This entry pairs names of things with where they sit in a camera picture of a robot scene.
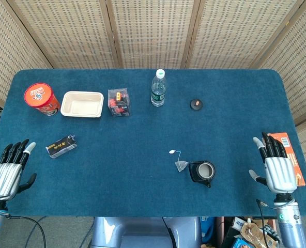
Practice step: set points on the black teapot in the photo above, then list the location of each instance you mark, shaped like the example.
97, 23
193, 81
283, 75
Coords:
193, 176

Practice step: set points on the blue-grey robot torso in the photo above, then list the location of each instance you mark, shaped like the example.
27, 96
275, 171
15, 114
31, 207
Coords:
145, 232

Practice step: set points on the woven folding screen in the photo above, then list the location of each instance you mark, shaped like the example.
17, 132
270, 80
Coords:
153, 31

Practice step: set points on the black carton gold lettering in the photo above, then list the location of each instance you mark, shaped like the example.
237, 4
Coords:
61, 148

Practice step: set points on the white carton blue lettering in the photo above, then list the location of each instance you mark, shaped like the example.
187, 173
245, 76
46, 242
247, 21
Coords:
239, 222

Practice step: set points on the beige plastic food container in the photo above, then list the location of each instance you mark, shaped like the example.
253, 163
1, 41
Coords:
82, 104

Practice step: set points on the blue table cloth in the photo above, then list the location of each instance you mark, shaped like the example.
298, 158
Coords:
132, 144

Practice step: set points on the red instant noodle cup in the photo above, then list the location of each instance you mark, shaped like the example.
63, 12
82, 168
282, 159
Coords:
39, 96

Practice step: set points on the orange snack box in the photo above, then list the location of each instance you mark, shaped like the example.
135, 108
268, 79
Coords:
296, 165

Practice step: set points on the clear water bottle green label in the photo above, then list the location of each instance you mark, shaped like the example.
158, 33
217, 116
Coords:
158, 90

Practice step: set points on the clear box red black items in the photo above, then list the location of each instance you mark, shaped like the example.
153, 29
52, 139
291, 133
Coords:
119, 103

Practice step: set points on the small black round lid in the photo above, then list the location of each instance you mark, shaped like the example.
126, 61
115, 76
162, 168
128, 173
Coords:
196, 105

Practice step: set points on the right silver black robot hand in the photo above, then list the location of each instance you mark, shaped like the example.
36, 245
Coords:
281, 173

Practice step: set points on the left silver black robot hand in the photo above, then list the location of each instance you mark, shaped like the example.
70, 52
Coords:
5, 175

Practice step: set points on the blue snack packet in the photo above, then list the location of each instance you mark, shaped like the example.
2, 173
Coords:
239, 243

